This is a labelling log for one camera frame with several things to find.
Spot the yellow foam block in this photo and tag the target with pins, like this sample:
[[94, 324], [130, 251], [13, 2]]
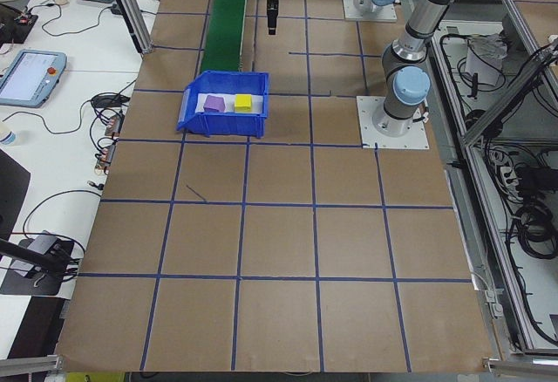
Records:
[[243, 103]]

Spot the purple foam block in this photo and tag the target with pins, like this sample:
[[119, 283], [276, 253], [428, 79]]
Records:
[[214, 104]]

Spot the green conveyor belt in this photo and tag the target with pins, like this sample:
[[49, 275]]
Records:
[[224, 29]]

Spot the blue plastic storage bin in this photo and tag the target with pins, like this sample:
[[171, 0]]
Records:
[[226, 127]]

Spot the small black hub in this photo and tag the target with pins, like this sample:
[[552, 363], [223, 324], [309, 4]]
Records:
[[117, 8]]

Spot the black power brick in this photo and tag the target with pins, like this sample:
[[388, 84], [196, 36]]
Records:
[[109, 100]]

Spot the white round puck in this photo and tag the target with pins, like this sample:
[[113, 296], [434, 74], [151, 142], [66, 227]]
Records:
[[59, 0]]

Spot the white crumpled paper bag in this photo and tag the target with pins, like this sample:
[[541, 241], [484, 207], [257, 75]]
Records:
[[484, 66]]

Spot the black electronics tray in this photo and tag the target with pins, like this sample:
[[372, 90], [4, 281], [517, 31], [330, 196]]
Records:
[[17, 24]]

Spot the white power strip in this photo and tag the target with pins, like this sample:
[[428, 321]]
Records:
[[505, 172]]

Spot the black power adapter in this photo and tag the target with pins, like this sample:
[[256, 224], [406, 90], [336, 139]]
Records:
[[529, 179]]

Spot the black monitor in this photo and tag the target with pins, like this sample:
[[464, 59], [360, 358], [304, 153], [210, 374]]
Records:
[[11, 194]]

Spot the grey box device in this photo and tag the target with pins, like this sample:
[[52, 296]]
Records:
[[43, 243]]

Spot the aluminium extrusion bar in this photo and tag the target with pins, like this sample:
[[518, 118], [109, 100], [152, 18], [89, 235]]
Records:
[[30, 364]]

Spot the white square base plate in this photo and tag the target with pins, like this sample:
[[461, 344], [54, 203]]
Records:
[[349, 7], [414, 138]]

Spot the aluminium extrusion post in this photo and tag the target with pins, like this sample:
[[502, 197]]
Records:
[[131, 11]]

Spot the metal V-shaped frame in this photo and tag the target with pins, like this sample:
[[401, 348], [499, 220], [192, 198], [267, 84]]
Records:
[[501, 109]]

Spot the black stand base plate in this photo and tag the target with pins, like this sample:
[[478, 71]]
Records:
[[26, 284]]

